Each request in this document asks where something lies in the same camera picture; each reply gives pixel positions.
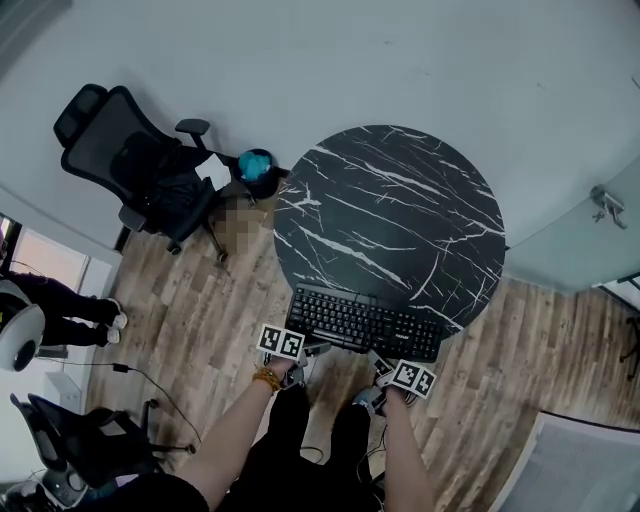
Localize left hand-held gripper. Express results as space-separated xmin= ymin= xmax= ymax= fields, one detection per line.
xmin=256 ymin=323 xmax=332 ymax=390

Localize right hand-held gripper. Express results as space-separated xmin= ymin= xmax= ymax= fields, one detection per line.
xmin=367 ymin=349 xmax=437 ymax=416

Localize black keyboard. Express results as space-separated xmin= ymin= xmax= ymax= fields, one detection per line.
xmin=284 ymin=282 xmax=444 ymax=364

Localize person's right forearm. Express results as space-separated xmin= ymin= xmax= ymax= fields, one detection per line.
xmin=382 ymin=387 xmax=436 ymax=512

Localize person's left forearm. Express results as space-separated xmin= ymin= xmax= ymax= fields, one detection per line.
xmin=182 ymin=382 xmax=281 ymax=511

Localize person's left hand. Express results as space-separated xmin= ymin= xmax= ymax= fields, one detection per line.
xmin=267 ymin=355 xmax=297 ymax=381

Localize person's black clothing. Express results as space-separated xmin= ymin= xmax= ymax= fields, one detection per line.
xmin=82 ymin=382 xmax=386 ymax=512

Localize round black marble table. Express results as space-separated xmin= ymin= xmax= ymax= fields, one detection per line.
xmin=272 ymin=124 xmax=507 ymax=351

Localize black waste bin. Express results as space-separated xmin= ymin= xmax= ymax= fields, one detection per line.
xmin=236 ymin=148 xmax=280 ymax=199

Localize teal bin bag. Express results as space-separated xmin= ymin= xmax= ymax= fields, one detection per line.
xmin=237 ymin=149 xmax=274 ymax=181

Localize white paper sheet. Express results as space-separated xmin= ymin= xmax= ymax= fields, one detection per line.
xmin=194 ymin=153 xmax=231 ymax=186

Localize frosted glass door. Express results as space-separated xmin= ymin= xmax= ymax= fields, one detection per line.
xmin=502 ymin=154 xmax=640 ymax=294

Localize grey textured panel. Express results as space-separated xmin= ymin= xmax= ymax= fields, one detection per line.
xmin=509 ymin=412 xmax=640 ymax=512

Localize black low-back office chair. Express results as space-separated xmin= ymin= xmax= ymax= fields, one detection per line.
xmin=9 ymin=392 xmax=196 ymax=489

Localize black chair with white label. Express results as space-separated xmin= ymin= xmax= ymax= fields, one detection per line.
xmin=618 ymin=314 xmax=640 ymax=364

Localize black metal railing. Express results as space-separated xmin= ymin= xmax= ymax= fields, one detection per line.
xmin=592 ymin=272 xmax=640 ymax=306

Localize grey round fan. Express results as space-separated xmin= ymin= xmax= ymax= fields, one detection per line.
xmin=39 ymin=467 xmax=90 ymax=507

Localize white round device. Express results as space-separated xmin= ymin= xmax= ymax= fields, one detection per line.
xmin=0 ymin=303 xmax=47 ymax=372

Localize black mesh office chair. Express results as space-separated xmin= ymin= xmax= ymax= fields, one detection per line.
xmin=53 ymin=83 xmax=241 ymax=261

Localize orange bead bracelet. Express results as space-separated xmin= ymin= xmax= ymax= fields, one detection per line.
xmin=251 ymin=366 xmax=282 ymax=395

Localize black power cable with adapter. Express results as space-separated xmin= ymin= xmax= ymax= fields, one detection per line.
xmin=37 ymin=357 xmax=204 ymax=446

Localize metal door handle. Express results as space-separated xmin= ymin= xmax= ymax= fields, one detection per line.
xmin=589 ymin=184 xmax=629 ymax=230

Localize window with dark frame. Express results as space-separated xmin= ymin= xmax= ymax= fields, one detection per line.
xmin=0 ymin=214 xmax=91 ymax=296

